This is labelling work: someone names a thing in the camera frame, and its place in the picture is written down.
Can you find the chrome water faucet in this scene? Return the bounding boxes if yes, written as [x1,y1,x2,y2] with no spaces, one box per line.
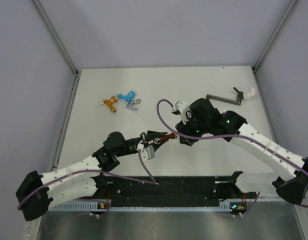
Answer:
[126,99,141,111]

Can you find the aluminium corner frame post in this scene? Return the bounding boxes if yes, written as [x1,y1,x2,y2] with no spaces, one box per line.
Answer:
[31,0,81,76]
[252,0,301,73]

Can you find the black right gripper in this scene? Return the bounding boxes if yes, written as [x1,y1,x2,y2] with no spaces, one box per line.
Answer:
[175,112,210,147]

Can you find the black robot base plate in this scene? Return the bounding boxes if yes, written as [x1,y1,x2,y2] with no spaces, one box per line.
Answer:
[91,176,243,208]

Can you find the brown water faucet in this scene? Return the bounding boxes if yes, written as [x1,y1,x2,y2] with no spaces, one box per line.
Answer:
[154,133,178,145]

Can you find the blue water faucet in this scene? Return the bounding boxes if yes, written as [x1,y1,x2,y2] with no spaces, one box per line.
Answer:
[117,90,136,103]

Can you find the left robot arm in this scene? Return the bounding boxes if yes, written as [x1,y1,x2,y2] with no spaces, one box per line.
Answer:
[15,130,167,222]

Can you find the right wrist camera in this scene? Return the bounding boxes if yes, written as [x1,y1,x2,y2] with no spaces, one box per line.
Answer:
[172,101,192,125]

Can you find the yellow water faucet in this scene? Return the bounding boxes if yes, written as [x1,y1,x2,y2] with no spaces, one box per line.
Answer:
[98,95,118,113]

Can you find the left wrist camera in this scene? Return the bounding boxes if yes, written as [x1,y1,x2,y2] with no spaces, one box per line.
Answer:
[137,143,155,161]

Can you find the grey slotted cable duct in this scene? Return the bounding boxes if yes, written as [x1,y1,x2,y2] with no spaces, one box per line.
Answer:
[49,200,246,213]

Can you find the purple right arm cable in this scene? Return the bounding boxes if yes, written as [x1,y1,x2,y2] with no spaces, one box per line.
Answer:
[156,98,308,208]

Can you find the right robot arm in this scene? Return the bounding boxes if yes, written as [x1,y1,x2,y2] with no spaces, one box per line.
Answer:
[172,98,308,205]

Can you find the white elbow fitting on faucet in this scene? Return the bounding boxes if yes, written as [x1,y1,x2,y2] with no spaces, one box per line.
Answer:
[244,88,256,100]

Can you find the aluminium corner frame post left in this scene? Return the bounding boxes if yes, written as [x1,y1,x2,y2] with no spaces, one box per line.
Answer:
[31,0,81,76]

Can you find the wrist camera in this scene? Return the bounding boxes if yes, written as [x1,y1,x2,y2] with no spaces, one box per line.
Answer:
[137,143,155,161]
[172,101,192,125]

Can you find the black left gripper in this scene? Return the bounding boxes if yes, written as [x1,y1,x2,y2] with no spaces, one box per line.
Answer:
[115,131,168,158]

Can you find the aluminium corner frame post right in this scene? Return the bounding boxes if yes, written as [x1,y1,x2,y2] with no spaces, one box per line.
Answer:
[252,0,301,73]

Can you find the grey long-spout faucet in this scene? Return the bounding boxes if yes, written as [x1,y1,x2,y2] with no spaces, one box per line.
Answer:
[206,87,244,106]

